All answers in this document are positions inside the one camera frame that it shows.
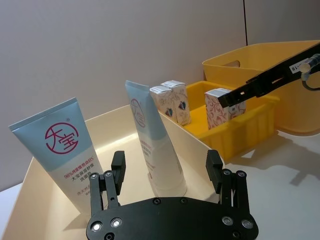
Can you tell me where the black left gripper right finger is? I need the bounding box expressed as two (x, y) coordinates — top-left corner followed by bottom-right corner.
(205, 149), (251, 214)

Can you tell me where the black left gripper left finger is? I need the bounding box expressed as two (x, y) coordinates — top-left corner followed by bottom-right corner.
(89, 150), (127, 219)

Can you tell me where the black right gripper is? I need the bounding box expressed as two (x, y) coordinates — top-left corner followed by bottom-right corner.
(217, 41), (320, 109)

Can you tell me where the small floral print carton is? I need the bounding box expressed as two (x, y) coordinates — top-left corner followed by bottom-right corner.
(160, 79), (193, 126)
(149, 85), (177, 122)
(204, 87), (248, 131)

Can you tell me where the small yellow plastic tray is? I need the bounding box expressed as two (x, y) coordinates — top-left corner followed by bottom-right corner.
(159, 80), (281, 164)

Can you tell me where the cream plastic bin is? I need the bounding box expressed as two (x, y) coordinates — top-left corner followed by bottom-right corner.
(4, 103), (227, 240)

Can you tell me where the blue white cosmetic tube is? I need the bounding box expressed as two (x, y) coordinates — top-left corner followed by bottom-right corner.
(124, 79), (188, 197)
(8, 97), (106, 216)

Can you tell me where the large yellow plastic bin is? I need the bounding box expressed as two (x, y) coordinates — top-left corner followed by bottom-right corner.
(201, 39), (320, 137)

